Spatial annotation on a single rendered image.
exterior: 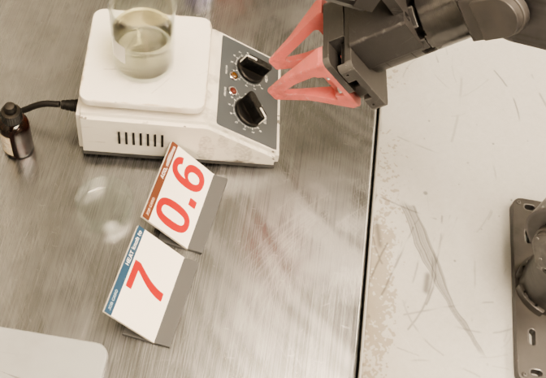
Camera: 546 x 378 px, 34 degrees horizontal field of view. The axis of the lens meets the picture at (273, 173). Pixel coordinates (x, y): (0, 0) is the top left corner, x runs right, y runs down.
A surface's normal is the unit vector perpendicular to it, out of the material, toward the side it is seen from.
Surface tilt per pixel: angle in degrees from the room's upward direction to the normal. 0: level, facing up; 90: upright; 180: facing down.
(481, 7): 90
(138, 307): 40
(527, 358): 0
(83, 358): 0
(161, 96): 0
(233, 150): 90
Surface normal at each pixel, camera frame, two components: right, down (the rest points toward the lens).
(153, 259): 0.70, -0.26
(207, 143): -0.02, 0.83
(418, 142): 0.11, -0.56
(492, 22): -0.68, 0.56
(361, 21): -0.55, -0.47
